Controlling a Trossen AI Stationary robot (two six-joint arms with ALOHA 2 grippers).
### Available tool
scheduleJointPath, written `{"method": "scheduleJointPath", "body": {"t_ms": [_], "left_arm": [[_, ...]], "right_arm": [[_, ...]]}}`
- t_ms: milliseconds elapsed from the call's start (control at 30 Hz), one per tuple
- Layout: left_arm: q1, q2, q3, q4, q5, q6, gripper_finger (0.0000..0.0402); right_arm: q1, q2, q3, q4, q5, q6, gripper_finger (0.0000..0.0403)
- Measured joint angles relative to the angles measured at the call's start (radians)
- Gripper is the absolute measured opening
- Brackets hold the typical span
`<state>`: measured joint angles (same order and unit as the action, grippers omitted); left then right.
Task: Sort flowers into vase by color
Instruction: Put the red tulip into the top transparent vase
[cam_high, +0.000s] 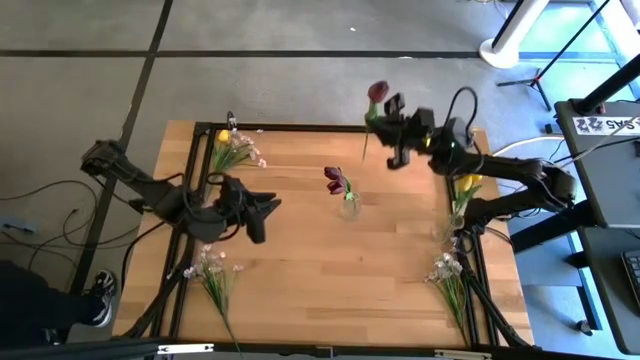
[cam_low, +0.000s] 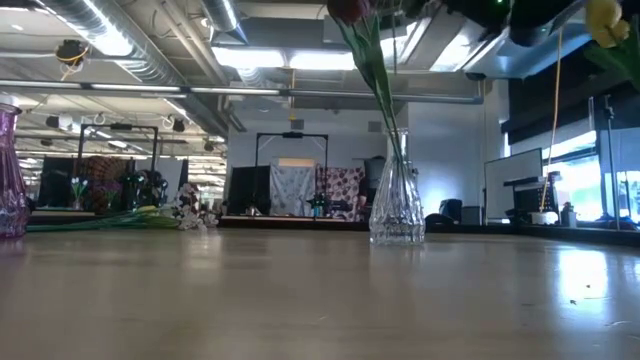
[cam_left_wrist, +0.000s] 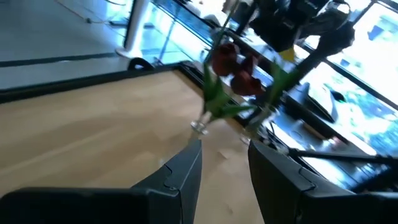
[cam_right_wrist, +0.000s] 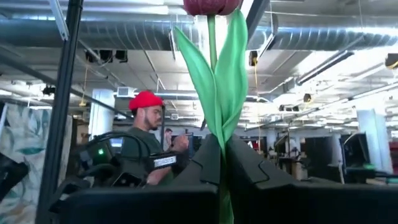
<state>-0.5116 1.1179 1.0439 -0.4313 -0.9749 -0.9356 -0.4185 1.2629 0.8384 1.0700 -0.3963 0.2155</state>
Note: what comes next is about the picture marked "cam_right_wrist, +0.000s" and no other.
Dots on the red tulip with green leaves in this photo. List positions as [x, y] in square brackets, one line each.
[230, 77]

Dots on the leaf patterned curtain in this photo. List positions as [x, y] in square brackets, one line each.
[18, 130]

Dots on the black background robot arm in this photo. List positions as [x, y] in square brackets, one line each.
[11, 174]

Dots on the silver ribbed air duct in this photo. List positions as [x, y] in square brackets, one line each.
[124, 34]

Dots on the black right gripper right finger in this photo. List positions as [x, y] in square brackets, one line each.
[295, 205]

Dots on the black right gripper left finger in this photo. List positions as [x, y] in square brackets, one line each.
[140, 205]

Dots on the person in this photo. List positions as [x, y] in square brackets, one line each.
[168, 133]
[146, 102]

